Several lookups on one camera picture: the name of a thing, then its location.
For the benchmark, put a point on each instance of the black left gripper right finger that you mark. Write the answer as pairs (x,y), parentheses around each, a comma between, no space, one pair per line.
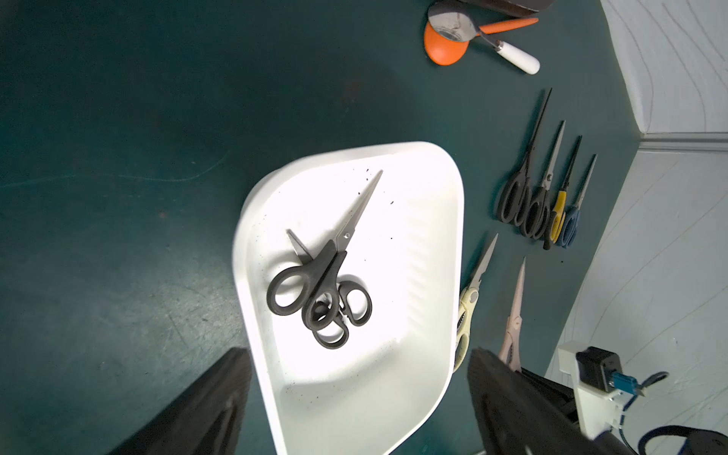
(513,418)

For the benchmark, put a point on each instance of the black handled steel scissors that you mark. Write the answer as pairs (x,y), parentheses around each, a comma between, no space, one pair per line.
(534,224)

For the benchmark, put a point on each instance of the orange spoon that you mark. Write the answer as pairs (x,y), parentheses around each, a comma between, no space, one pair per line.
(445,52)

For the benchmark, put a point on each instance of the white storage box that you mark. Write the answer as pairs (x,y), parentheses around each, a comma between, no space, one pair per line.
(370,395)

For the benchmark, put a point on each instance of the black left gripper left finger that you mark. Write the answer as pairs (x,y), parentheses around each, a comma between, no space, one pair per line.
(205,419)

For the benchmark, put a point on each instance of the pink kitchen scissors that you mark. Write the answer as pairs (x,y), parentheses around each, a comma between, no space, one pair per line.
(509,353)

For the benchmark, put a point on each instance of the cream kitchen scissors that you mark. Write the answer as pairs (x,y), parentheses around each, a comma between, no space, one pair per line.
(468,300)

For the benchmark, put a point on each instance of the green table mat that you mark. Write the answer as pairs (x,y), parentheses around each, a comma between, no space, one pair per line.
(132,132)

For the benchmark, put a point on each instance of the yellow handled scissors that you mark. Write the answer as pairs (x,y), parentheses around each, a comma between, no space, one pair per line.
(557,215)

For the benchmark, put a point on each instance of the blue handled scissors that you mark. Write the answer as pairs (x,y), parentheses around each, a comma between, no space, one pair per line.
(569,230)

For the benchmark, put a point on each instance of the bronze jewelry tree stand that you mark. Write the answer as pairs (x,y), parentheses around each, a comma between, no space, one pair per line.
(513,8)

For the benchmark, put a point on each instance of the small black handled scissors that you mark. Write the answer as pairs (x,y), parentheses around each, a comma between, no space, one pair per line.
(323,300)

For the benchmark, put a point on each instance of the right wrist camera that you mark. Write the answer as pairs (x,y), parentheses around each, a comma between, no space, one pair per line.
(602,391)

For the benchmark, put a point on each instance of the all black scissors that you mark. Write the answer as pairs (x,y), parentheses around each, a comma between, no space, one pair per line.
(517,192)

